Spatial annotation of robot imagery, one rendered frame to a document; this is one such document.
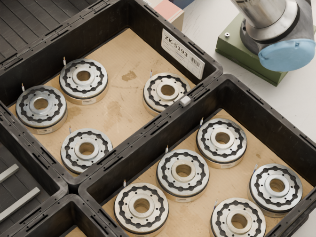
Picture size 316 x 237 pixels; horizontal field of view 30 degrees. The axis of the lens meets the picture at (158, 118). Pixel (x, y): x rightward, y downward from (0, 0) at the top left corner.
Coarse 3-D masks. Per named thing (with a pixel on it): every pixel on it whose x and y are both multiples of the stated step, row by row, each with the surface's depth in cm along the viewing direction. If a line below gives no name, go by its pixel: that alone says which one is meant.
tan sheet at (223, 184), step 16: (224, 112) 126; (192, 144) 121; (256, 144) 122; (256, 160) 120; (272, 160) 120; (144, 176) 117; (224, 176) 118; (240, 176) 118; (208, 192) 115; (224, 192) 116; (240, 192) 116; (304, 192) 117; (112, 208) 112; (144, 208) 113; (176, 208) 113; (192, 208) 113; (208, 208) 114; (176, 224) 111; (192, 224) 112; (208, 224) 112; (240, 224) 112; (272, 224) 113
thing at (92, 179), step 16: (224, 80) 118; (256, 96) 116; (176, 112) 113; (272, 112) 114; (160, 128) 111; (288, 128) 113; (144, 144) 109; (112, 160) 107; (96, 176) 105; (80, 192) 103; (96, 208) 102; (304, 208) 104; (112, 224) 102; (288, 224) 102
